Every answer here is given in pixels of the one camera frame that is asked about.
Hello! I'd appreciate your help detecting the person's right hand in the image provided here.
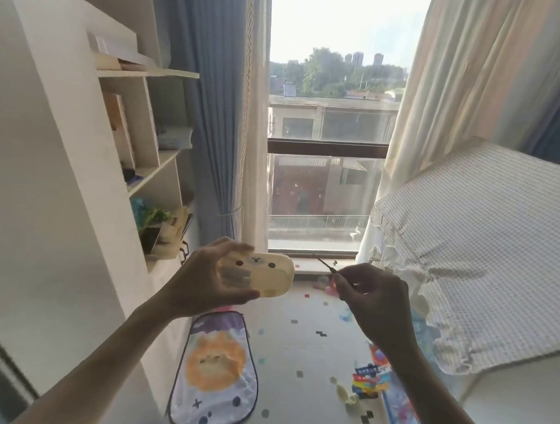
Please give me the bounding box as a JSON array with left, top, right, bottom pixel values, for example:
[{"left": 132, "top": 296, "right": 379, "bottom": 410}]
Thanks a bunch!
[{"left": 328, "top": 260, "right": 425, "bottom": 359}]

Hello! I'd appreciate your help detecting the person's left hand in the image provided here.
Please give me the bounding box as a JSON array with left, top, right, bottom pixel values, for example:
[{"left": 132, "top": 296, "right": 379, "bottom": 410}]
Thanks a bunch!
[{"left": 161, "top": 232, "right": 265, "bottom": 324}]

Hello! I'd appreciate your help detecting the orange bear-shaped plastic box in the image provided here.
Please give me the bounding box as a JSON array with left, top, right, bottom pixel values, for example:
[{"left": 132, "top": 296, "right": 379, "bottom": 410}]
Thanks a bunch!
[{"left": 215, "top": 249, "right": 297, "bottom": 301}]

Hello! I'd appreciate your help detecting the small black screwdriver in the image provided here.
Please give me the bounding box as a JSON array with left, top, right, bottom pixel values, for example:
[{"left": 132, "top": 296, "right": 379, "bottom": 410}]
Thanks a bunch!
[{"left": 310, "top": 252, "right": 340, "bottom": 276}]

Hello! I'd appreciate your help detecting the person's right forearm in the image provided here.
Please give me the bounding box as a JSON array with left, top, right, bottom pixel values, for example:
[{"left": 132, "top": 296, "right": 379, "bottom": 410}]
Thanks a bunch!
[{"left": 383, "top": 341, "right": 509, "bottom": 424}]

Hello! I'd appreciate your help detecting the person's left forearm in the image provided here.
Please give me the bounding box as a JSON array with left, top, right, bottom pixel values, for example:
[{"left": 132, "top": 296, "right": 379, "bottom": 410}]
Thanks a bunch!
[{"left": 11, "top": 281, "right": 189, "bottom": 424}]

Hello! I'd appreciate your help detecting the colourful small toy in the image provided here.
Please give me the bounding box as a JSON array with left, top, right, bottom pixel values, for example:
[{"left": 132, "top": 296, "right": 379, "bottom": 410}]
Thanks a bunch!
[{"left": 349, "top": 359, "right": 393, "bottom": 402}]

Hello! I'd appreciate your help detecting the green plastic toy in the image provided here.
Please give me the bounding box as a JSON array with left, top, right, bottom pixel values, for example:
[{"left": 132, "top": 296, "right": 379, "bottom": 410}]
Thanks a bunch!
[{"left": 136, "top": 204, "right": 173, "bottom": 235}]

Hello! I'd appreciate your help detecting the olive fabric bag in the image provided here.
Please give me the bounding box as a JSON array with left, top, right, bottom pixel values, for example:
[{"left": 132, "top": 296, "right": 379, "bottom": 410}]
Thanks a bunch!
[{"left": 143, "top": 203, "right": 195, "bottom": 263}]

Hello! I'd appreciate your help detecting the lion print fabric panel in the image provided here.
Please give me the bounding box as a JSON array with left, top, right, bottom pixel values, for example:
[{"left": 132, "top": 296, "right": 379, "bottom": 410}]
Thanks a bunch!
[{"left": 164, "top": 306, "right": 264, "bottom": 424}]

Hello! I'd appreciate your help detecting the pile of blue pieces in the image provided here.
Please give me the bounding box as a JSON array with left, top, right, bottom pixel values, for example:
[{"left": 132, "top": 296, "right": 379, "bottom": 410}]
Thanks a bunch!
[{"left": 128, "top": 196, "right": 150, "bottom": 222}]

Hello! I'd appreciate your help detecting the checked bed cover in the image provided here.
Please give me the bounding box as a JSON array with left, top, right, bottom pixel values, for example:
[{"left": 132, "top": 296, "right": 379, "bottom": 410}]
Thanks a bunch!
[{"left": 359, "top": 129, "right": 560, "bottom": 384}]

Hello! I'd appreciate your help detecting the white plastic mailer bag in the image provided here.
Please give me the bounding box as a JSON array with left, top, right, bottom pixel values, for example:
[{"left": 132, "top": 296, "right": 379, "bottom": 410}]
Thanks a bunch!
[{"left": 154, "top": 125, "right": 195, "bottom": 154}]

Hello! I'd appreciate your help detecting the white sheer curtain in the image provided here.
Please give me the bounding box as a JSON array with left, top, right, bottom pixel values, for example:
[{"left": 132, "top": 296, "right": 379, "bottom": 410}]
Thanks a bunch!
[{"left": 231, "top": 0, "right": 285, "bottom": 254}]

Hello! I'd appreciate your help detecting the blue curtain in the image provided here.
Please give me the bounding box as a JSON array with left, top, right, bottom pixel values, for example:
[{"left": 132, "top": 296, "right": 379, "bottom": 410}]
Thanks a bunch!
[
  {"left": 148, "top": 0, "right": 257, "bottom": 247},
  {"left": 489, "top": 41, "right": 560, "bottom": 173}
]

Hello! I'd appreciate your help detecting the beige wooden shelving unit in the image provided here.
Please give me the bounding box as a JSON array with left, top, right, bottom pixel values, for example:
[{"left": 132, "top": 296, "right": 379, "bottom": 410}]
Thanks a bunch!
[{"left": 0, "top": 0, "right": 214, "bottom": 424}]

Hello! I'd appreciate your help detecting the cream curtain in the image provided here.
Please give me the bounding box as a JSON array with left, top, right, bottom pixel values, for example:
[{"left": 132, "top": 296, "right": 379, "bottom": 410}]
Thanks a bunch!
[{"left": 354, "top": 0, "right": 560, "bottom": 280}]

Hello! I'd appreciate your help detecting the light wooden board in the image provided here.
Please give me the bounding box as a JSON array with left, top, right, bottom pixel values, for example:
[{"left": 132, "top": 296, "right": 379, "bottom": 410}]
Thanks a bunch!
[{"left": 92, "top": 51, "right": 148, "bottom": 73}]

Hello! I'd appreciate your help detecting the white cardboard sheet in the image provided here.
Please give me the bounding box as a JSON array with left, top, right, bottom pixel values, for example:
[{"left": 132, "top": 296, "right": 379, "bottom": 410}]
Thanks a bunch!
[{"left": 84, "top": 29, "right": 158, "bottom": 69}]

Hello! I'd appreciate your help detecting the dark wooden window frame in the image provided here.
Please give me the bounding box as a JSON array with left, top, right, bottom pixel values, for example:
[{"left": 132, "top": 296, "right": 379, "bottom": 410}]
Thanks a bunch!
[{"left": 257, "top": 88, "right": 403, "bottom": 262}]

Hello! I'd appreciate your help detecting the white bed frame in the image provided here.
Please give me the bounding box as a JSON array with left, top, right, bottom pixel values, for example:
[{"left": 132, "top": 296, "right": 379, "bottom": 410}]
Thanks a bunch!
[{"left": 455, "top": 342, "right": 560, "bottom": 424}]

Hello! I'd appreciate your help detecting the beige flat box with string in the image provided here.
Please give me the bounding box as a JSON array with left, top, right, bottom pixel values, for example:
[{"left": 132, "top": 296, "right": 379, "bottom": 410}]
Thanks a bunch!
[{"left": 97, "top": 91, "right": 142, "bottom": 171}]

